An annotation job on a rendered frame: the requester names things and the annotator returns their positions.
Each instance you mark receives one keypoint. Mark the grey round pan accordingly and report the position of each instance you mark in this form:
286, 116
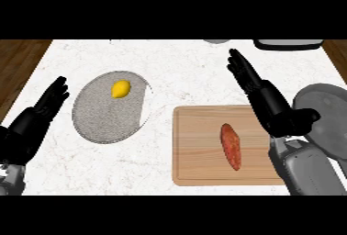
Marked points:
326, 119

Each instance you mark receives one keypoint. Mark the small grey round object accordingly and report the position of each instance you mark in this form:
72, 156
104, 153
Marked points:
217, 41

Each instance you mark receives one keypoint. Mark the orange sweet potato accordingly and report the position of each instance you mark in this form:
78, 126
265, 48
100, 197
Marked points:
230, 147

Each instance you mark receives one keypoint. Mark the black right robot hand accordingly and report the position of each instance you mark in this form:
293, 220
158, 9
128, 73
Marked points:
265, 101

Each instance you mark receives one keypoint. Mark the dark grey appliance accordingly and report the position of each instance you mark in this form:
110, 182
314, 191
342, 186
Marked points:
287, 44

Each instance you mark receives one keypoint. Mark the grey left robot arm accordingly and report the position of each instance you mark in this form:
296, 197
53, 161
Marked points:
11, 180

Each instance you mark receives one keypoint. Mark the yellow lemon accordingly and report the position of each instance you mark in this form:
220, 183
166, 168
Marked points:
119, 89

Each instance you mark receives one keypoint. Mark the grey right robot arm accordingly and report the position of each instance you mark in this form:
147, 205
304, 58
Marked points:
307, 171

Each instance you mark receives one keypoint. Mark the grey speckled oval plate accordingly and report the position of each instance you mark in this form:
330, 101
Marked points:
107, 107

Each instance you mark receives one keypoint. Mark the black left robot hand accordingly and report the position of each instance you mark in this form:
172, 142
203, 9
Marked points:
28, 128

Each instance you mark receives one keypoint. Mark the pale wooden cutting board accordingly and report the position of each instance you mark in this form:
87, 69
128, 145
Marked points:
202, 153

